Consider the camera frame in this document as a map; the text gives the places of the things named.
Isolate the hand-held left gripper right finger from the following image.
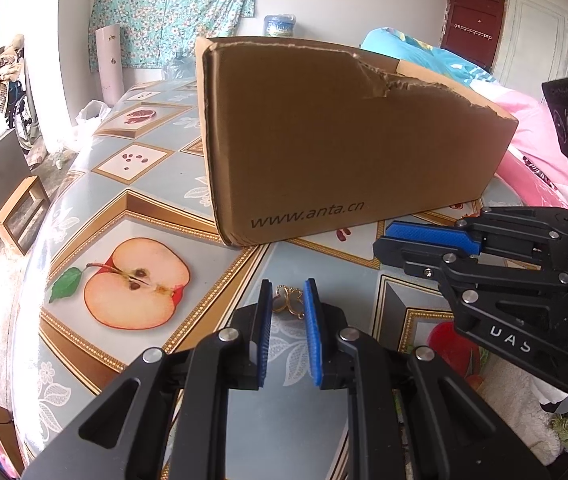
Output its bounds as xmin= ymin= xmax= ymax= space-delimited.
xmin=303 ymin=278 xmax=552 ymax=480

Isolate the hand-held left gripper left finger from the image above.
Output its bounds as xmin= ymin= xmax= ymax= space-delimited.
xmin=21 ymin=279 xmax=273 ymax=480

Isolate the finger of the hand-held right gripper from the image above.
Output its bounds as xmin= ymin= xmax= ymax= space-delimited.
xmin=385 ymin=207 xmax=568 ymax=263
xmin=373 ymin=237 xmax=568 ymax=306

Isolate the gold brooch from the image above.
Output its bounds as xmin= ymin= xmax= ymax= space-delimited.
xmin=273 ymin=285 xmax=307 ymax=317

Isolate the torn cardboard box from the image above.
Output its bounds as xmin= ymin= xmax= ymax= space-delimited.
xmin=195 ymin=36 xmax=520 ymax=248

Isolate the white fleece garment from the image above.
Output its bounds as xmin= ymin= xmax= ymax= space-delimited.
xmin=479 ymin=355 xmax=568 ymax=468

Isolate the pink quilt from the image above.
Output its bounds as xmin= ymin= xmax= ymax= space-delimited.
xmin=464 ymin=80 xmax=568 ymax=211

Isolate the fruit print tablecloth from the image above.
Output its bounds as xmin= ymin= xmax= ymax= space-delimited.
xmin=11 ymin=79 xmax=568 ymax=480

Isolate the white hook rack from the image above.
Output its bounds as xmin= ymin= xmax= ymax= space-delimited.
xmin=454 ymin=24 xmax=492 ymax=40

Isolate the dark red door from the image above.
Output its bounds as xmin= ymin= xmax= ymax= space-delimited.
xmin=440 ymin=0 xmax=507 ymax=72

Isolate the white panelled door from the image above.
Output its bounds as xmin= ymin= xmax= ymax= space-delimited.
xmin=494 ymin=0 xmax=568 ymax=101

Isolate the blue water bottle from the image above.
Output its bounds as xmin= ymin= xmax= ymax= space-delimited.
xmin=264 ymin=12 xmax=297 ymax=37

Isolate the clear plastic bag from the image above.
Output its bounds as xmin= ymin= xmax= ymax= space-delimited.
xmin=74 ymin=100 xmax=112 ymax=136

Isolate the brown paper bag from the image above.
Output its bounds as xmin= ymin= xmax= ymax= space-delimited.
xmin=0 ymin=399 xmax=24 ymax=471

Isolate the wooden stool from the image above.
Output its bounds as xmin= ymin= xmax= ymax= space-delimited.
xmin=0 ymin=175 xmax=49 ymax=256

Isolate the pink paper roll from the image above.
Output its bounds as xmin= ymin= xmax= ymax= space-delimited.
xmin=95 ymin=24 xmax=124 ymax=106

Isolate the wheelchair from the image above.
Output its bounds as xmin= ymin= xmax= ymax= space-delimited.
xmin=6 ymin=77 xmax=39 ymax=153

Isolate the green floral wall cloth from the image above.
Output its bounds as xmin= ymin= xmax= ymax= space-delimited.
xmin=88 ymin=0 xmax=257 ymax=72

